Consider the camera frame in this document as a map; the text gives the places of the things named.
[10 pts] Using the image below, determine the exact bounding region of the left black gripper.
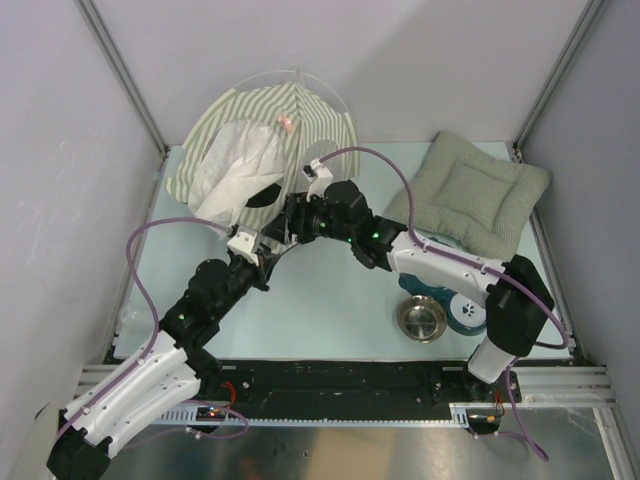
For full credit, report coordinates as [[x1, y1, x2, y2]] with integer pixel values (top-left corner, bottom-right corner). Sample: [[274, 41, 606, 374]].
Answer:
[[212, 248, 279, 320]]

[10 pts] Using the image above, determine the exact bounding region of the green checked cushion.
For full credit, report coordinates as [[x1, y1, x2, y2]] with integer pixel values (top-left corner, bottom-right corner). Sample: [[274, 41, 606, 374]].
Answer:
[[385, 131, 552, 261]]

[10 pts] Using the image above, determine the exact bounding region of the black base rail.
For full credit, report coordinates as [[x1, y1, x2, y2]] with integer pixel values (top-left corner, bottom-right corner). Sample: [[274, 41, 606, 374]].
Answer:
[[196, 360, 522, 420]]

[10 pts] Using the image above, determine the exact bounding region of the teal double bowl stand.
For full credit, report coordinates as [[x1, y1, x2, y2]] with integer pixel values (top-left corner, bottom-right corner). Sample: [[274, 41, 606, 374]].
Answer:
[[398, 273, 486, 336]]

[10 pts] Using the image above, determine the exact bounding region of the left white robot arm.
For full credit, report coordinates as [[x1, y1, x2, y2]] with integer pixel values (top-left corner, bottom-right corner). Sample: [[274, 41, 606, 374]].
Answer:
[[47, 252, 279, 479]]

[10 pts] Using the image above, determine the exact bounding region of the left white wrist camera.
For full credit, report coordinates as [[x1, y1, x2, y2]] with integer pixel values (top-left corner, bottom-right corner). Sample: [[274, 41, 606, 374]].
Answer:
[[227, 227, 259, 265]]

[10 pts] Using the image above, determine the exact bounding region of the white slotted cable duct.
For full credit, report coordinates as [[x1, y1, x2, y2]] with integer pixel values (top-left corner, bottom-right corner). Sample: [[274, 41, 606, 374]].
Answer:
[[152, 405, 498, 429]]

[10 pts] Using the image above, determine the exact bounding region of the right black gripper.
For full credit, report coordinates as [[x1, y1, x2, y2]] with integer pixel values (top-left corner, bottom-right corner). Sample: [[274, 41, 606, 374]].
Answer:
[[263, 190, 355, 244]]

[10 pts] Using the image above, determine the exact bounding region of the stainless steel bowl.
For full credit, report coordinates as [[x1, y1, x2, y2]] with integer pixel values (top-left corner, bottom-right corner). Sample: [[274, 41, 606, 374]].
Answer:
[[396, 295, 447, 344]]

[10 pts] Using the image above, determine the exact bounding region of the striped green white pet tent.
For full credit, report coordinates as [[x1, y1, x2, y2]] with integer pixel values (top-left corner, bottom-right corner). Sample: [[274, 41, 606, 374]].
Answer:
[[165, 82, 362, 251]]

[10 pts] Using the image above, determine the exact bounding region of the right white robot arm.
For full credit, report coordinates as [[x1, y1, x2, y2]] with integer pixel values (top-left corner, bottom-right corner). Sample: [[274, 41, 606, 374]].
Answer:
[[284, 181, 554, 401]]

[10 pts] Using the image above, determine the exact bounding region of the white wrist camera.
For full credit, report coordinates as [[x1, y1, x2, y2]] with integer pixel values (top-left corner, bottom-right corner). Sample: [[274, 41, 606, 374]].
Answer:
[[302, 159, 333, 202], [227, 227, 259, 265]]

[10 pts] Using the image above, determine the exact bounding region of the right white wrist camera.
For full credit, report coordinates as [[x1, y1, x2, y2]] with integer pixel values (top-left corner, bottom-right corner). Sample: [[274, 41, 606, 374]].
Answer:
[[302, 159, 333, 202]]

